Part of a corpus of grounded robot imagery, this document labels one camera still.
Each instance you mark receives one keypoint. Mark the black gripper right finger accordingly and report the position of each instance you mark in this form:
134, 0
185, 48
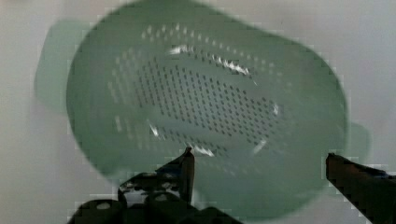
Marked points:
371, 191

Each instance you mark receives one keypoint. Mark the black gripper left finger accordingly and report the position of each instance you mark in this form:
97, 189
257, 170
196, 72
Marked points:
176, 177

